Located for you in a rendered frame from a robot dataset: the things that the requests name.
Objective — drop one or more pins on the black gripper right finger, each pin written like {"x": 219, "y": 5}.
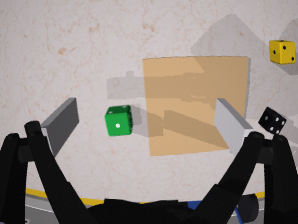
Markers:
{"x": 281, "y": 180}

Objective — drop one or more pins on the black die with white pips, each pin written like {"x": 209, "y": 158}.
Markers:
{"x": 271, "y": 121}

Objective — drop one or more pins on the green die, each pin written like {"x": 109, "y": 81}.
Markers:
{"x": 119, "y": 120}

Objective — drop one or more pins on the yellow die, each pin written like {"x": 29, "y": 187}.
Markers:
{"x": 282, "y": 52}

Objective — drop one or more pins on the tan mat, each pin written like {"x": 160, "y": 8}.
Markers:
{"x": 181, "y": 95}

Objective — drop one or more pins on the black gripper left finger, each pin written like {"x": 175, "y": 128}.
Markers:
{"x": 53, "y": 132}

